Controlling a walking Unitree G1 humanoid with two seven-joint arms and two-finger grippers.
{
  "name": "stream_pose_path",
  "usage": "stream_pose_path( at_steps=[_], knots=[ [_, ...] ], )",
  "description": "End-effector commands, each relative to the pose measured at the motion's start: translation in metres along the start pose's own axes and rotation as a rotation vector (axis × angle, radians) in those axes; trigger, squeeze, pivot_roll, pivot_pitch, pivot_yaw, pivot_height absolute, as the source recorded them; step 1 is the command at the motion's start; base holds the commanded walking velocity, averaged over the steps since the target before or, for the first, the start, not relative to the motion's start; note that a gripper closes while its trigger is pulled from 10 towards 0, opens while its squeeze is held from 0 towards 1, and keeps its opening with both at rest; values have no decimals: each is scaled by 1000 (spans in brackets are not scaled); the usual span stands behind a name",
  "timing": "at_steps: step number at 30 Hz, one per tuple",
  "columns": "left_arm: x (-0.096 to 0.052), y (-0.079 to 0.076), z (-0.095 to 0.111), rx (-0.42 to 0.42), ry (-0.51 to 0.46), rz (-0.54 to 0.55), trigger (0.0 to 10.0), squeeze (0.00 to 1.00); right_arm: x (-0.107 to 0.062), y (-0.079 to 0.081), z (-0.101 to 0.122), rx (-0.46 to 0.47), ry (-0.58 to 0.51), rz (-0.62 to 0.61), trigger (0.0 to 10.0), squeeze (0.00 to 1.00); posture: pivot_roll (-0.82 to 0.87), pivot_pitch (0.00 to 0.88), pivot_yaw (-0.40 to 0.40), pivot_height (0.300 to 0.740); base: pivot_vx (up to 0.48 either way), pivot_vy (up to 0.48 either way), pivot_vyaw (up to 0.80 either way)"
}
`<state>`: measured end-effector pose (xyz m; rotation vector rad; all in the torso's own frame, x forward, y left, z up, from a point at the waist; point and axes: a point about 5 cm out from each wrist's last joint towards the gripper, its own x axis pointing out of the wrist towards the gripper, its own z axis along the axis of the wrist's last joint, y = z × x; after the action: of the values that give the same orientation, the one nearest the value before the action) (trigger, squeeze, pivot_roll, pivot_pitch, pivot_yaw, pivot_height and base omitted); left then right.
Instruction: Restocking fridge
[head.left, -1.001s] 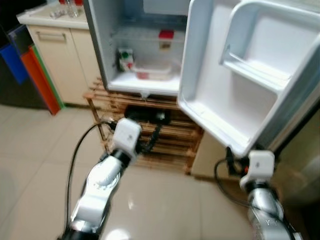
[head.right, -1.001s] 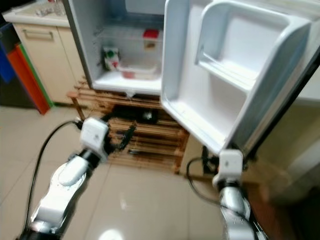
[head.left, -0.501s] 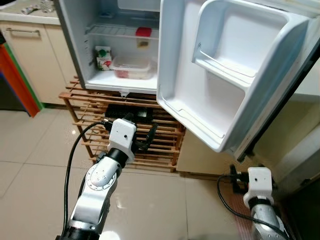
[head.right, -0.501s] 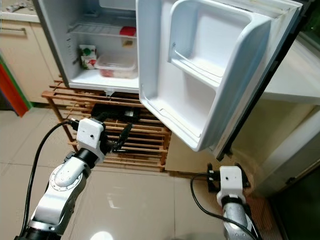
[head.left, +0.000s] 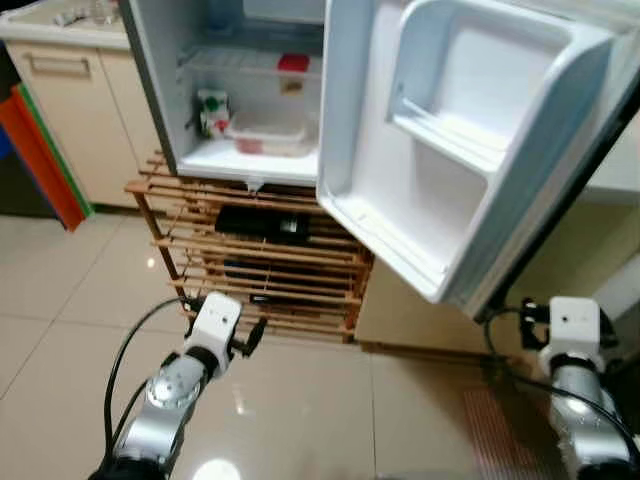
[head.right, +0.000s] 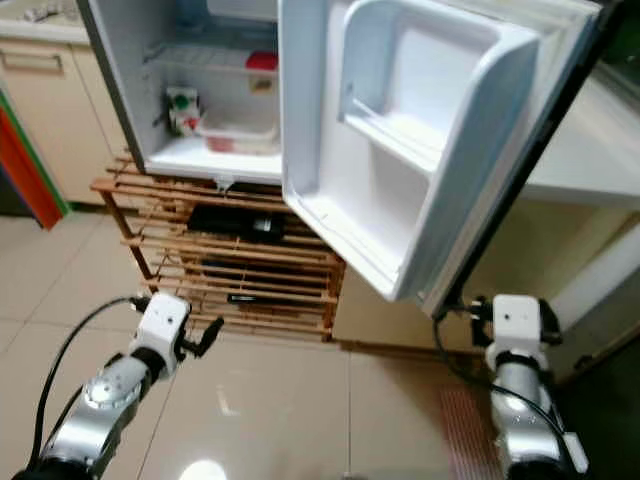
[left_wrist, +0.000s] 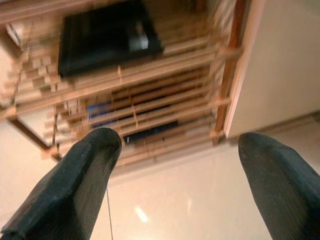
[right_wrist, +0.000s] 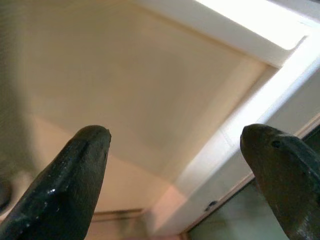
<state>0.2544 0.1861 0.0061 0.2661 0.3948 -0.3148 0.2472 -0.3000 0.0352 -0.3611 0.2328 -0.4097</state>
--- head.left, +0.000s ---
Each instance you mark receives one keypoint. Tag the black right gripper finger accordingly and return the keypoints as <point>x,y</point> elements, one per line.
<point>606,328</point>

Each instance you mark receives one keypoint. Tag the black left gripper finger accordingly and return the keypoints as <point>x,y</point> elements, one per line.
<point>257,334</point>

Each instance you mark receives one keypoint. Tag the white mini fridge door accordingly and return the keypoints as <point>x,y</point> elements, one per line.
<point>450,200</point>

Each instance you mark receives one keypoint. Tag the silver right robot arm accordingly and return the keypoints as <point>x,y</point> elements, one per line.
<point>585,410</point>

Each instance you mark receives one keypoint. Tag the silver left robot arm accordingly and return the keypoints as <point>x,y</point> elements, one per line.
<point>165,400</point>

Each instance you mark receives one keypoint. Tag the grey mini fridge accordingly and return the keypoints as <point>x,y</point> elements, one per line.
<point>215,160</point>

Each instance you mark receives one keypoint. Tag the dark wine bottle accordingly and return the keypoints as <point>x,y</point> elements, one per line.
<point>260,225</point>

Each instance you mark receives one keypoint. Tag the wooden wine rack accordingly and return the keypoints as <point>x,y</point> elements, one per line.
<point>340,262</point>

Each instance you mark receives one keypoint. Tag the clear plastic food container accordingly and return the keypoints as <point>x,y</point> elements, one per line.
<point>275,140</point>

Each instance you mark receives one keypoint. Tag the beige kitchen cabinet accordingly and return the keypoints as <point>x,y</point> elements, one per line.
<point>110,130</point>

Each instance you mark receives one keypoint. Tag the orange board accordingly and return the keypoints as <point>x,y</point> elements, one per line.
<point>40,170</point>

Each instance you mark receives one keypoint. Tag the green board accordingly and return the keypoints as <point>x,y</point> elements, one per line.
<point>57,150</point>

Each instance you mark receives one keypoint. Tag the blue board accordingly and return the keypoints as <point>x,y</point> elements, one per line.
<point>6,140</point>

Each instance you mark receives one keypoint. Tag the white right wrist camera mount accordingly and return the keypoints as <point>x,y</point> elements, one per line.
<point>575,320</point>

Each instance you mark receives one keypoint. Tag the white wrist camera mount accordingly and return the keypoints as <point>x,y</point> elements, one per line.
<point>575,320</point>
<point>215,318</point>

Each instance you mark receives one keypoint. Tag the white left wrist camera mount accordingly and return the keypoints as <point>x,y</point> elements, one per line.
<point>215,318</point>

